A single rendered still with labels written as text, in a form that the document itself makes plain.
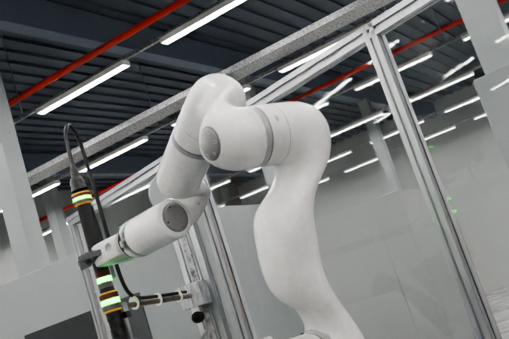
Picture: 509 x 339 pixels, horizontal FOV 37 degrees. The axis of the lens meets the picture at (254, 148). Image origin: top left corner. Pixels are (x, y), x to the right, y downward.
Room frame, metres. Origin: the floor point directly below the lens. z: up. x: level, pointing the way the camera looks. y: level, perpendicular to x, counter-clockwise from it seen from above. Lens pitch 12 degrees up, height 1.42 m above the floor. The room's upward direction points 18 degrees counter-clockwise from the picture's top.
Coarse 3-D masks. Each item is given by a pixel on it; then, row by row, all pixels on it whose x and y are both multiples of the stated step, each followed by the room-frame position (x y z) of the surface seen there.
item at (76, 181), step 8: (72, 168) 1.73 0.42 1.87; (72, 176) 1.73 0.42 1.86; (80, 176) 1.73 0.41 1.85; (72, 184) 1.73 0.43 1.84; (80, 184) 1.73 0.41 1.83; (72, 192) 1.74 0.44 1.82; (112, 312) 1.72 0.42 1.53; (120, 312) 1.74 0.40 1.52; (112, 320) 1.72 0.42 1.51; (120, 320) 1.73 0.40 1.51; (112, 328) 1.73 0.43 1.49; (120, 328) 1.73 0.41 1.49; (112, 336) 1.74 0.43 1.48; (120, 336) 1.73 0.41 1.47
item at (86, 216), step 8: (80, 208) 1.73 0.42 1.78; (88, 208) 1.73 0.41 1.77; (80, 216) 1.73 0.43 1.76; (88, 216) 1.73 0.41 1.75; (88, 224) 1.73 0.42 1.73; (96, 224) 1.74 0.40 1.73; (88, 232) 1.73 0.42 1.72; (96, 232) 1.73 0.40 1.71; (88, 240) 1.73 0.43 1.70; (96, 240) 1.73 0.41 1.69; (88, 248) 1.73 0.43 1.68; (96, 272) 1.73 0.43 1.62; (104, 288) 1.72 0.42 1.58; (112, 288) 1.73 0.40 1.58
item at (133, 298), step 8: (64, 128) 1.76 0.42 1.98; (72, 128) 1.79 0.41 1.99; (64, 136) 1.74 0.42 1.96; (80, 144) 1.82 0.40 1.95; (72, 160) 1.74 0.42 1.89; (88, 168) 1.82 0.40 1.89; (96, 192) 1.83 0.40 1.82; (96, 200) 1.82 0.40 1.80; (104, 216) 1.83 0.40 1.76; (104, 224) 1.82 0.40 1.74; (120, 272) 1.83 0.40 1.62; (120, 280) 1.83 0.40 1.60; (136, 296) 1.89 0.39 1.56; (144, 296) 1.94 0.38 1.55; (152, 296) 1.99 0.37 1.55; (160, 296) 2.03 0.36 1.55; (160, 304) 2.03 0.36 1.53
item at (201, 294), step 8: (200, 280) 2.39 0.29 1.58; (176, 288) 2.31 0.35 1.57; (184, 288) 2.31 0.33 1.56; (192, 288) 2.31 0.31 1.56; (200, 288) 2.31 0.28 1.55; (192, 296) 2.31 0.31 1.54; (200, 296) 2.30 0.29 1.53; (208, 296) 2.37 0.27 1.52; (184, 304) 2.31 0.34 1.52; (192, 304) 2.31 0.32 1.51; (200, 304) 2.30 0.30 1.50; (208, 304) 2.39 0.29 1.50
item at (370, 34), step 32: (416, 0) 1.83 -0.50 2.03; (320, 64) 2.06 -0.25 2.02; (384, 64) 1.93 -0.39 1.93; (256, 96) 2.26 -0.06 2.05; (160, 160) 2.64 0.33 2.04; (416, 160) 1.94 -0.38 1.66; (448, 224) 1.92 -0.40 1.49; (224, 256) 2.53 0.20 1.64; (448, 256) 1.94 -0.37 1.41; (96, 320) 3.14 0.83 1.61; (480, 320) 1.93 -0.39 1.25
